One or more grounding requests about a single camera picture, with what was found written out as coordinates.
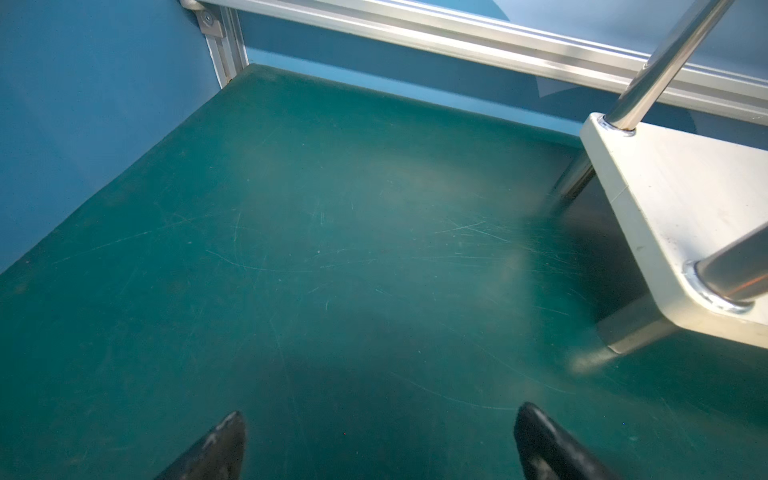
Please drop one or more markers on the white two-tier shelf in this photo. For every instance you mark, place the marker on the white two-tier shelf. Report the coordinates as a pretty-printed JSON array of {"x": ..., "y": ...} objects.
[{"x": 692, "y": 209}]

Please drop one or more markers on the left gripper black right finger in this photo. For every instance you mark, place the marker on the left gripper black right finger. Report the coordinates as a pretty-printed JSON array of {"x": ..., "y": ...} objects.
[{"x": 547, "y": 451}]

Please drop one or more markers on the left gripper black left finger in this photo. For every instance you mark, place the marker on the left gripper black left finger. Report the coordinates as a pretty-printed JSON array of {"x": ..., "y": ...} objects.
[{"x": 218, "y": 454}]

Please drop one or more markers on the aluminium cage frame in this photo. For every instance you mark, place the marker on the aluminium cage frame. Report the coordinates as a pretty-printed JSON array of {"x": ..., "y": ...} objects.
[{"x": 505, "y": 45}]

